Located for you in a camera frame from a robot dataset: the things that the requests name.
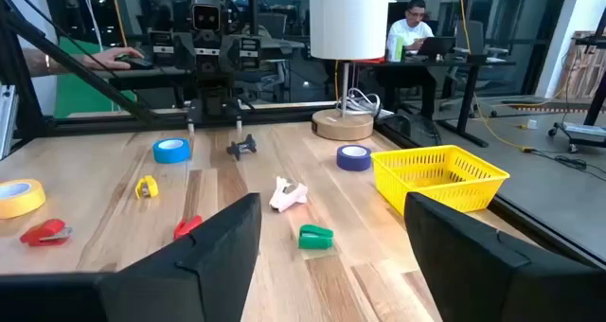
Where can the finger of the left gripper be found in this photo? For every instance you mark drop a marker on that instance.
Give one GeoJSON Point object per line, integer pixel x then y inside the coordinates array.
{"type": "Point", "coordinates": [162, 47]}
{"type": "Point", "coordinates": [249, 52]}

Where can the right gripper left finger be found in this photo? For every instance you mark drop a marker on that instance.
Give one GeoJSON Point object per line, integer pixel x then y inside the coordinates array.
{"type": "Point", "coordinates": [189, 284]}

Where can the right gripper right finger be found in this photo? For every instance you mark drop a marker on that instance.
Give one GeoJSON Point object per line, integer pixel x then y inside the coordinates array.
{"type": "Point", "coordinates": [473, 274]}

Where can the red mini stapler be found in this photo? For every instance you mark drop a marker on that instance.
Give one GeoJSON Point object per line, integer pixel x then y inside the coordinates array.
{"type": "Point", "coordinates": [184, 227]}
{"type": "Point", "coordinates": [42, 231]}

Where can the black staple remover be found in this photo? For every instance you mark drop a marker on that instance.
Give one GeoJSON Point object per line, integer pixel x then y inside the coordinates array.
{"type": "Point", "coordinates": [242, 147]}

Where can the yellow staple remover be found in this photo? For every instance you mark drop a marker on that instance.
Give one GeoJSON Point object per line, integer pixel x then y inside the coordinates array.
{"type": "Point", "coordinates": [150, 187]}

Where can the light blue tape roll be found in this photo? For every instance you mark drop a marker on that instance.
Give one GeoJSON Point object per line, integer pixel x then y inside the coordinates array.
{"type": "Point", "coordinates": [171, 157]}

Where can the pink staple remover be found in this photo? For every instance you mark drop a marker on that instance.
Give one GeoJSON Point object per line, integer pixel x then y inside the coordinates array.
{"type": "Point", "coordinates": [286, 198]}

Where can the green mini stapler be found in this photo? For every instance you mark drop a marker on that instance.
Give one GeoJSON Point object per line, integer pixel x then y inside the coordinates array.
{"type": "Point", "coordinates": [315, 239]}

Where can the yellow tape roll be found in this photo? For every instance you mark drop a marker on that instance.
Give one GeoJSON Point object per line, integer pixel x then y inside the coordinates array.
{"type": "Point", "coordinates": [23, 206]}

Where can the person's forearm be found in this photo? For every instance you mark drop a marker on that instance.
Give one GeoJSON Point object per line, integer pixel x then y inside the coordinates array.
{"type": "Point", "coordinates": [47, 62]}

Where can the black computer mouse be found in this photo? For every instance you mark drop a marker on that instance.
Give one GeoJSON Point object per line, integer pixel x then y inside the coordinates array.
{"type": "Point", "coordinates": [137, 63]}

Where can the grey side desk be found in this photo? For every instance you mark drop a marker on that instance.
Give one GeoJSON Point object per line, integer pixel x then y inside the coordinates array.
{"type": "Point", "coordinates": [156, 78]}

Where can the person's hand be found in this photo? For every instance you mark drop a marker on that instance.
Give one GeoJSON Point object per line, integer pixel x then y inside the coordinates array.
{"type": "Point", "coordinates": [111, 58]}

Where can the green board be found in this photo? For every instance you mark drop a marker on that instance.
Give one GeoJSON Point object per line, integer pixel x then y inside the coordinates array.
{"type": "Point", "coordinates": [78, 94]}

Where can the white shade table lamp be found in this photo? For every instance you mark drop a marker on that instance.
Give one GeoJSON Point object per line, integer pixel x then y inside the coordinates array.
{"type": "Point", "coordinates": [348, 19]}

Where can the yellow plastic basket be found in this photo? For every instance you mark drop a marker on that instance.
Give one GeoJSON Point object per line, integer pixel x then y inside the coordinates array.
{"type": "Point", "coordinates": [402, 189]}

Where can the green bottle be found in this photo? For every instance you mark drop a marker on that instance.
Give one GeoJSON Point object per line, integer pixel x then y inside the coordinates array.
{"type": "Point", "coordinates": [398, 49]}

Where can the person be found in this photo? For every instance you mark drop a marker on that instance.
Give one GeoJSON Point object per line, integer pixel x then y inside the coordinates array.
{"type": "Point", "coordinates": [407, 30]}

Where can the small white floor box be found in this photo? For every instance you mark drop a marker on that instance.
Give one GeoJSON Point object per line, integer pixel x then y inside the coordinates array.
{"type": "Point", "coordinates": [532, 124]}

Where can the black rolling cart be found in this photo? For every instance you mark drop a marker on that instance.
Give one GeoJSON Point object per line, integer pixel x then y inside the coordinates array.
{"type": "Point", "coordinates": [584, 132]}

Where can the dark laptop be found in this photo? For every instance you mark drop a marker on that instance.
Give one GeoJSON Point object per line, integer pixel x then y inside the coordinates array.
{"type": "Point", "coordinates": [436, 46]}

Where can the black office desk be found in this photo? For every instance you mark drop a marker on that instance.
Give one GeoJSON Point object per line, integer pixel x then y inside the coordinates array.
{"type": "Point", "coordinates": [473, 62]}

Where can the grey office chair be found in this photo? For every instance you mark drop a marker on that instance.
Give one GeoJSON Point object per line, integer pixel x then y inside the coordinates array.
{"type": "Point", "coordinates": [471, 35]}

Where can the wooden crate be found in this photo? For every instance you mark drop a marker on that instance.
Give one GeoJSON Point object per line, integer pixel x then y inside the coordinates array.
{"type": "Point", "coordinates": [580, 71]}

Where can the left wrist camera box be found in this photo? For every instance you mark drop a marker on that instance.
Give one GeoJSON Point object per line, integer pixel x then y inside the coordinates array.
{"type": "Point", "coordinates": [206, 16]}

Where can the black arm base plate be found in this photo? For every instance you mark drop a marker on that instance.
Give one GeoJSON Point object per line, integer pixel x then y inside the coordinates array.
{"type": "Point", "coordinates": [203, 114]}

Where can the silver aluminium bracket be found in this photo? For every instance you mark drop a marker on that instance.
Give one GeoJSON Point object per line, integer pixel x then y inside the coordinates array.
{"type": "Point", "coordinates": [7, 123]}

